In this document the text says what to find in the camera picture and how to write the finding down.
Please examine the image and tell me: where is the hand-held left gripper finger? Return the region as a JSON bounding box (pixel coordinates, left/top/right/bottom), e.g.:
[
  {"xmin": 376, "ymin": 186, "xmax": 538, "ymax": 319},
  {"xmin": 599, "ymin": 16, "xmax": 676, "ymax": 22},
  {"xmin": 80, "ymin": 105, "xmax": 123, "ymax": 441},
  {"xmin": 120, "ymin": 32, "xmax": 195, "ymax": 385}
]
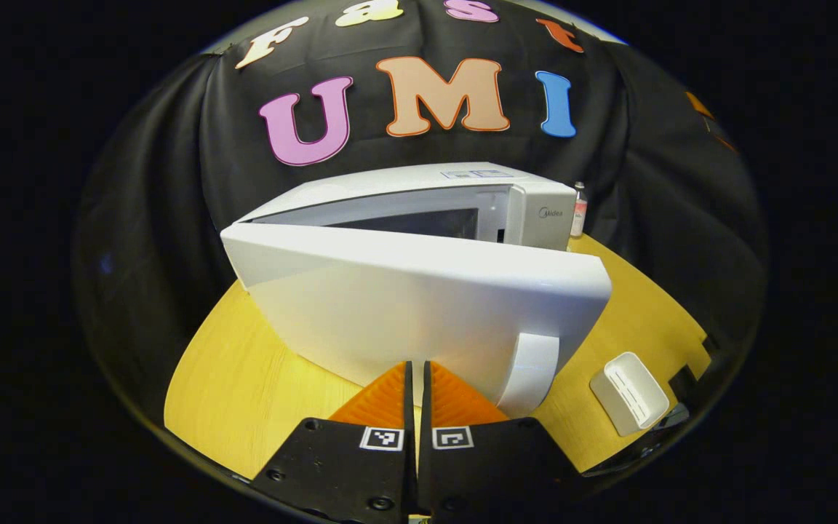
[
  {"xmin": 251, "ymin": 360, "xmax": 418, "ymax": 524},
  {"xmin": 418, "ymin": 360, "xmax": 587, "ymax": 521}
]

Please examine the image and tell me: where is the white slotted sandwich holder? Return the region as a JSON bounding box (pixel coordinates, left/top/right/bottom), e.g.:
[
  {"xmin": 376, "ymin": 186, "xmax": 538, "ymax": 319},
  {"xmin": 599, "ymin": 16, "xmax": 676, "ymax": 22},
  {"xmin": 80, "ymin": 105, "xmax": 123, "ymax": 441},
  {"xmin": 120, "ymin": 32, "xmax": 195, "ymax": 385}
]
[{"xmin": 589, "ymin": 352, "xmax": 671, "ymax": 438}]

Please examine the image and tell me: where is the white microwave oven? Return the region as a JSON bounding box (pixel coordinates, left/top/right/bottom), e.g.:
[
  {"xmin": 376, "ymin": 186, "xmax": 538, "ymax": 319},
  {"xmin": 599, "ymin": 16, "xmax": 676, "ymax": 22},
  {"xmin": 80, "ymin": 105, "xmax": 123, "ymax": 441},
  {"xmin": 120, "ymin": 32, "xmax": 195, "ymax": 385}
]
[{"xmin": 220, "ymin": 162, "xmax": 613, "ymax": 420}]

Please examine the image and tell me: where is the small pink bottle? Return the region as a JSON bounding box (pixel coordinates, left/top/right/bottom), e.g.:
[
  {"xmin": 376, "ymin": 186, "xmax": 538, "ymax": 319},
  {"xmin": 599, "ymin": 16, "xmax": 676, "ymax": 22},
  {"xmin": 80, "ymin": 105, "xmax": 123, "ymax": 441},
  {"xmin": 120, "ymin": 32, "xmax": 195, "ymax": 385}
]
[{"xmin": 570, "ymin": 182, "xmax": 588, "ymax": 238}]

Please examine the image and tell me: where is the black backdrop cloth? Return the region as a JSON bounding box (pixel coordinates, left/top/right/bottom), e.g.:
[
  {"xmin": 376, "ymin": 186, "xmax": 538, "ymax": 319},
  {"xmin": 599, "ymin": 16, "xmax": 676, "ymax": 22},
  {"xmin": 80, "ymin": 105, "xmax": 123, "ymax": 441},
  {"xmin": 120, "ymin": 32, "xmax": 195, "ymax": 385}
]
[{"xmin": 73, "ymin": 0, "xmax": 769, "ymax": 437}]

